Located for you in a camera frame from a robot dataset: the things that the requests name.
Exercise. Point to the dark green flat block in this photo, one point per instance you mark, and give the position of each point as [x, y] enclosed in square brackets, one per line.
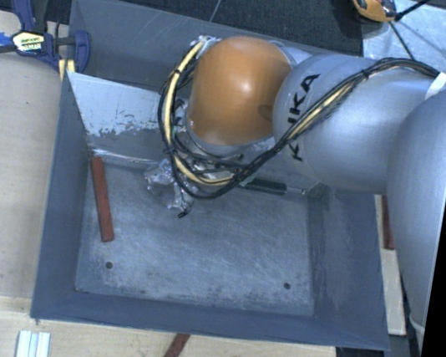
[266, 186]

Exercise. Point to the grey metal bin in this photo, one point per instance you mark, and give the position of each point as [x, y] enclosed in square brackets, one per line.
[202, 250]

